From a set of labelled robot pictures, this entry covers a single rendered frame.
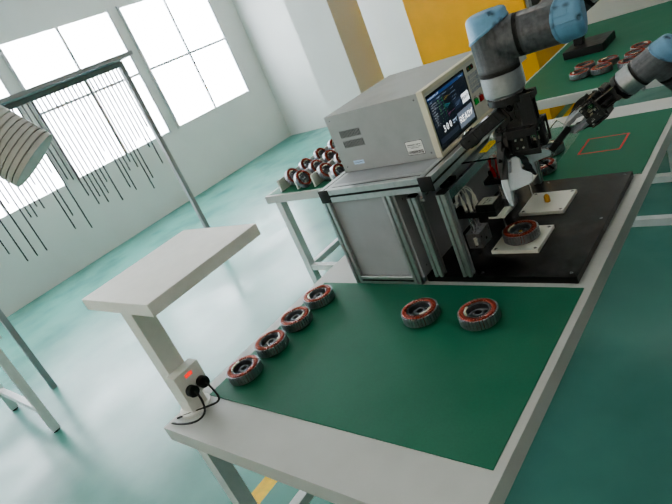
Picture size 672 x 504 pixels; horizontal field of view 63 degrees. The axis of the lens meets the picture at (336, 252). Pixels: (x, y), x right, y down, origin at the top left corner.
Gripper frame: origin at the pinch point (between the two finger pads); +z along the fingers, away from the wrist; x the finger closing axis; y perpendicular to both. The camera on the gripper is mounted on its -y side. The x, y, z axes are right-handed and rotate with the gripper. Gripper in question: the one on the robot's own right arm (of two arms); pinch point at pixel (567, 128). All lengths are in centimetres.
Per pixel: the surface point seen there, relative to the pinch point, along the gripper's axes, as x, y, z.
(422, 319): 10, 60, 37
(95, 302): -54, 114, 63
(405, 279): 1, 39, 54
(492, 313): 19, 56, 20
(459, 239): 1.5, 37.4, 27.3
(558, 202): 18.1, -5.5, 22.5
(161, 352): -34, 107, 74
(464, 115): -24.2, 6.3, 17.7
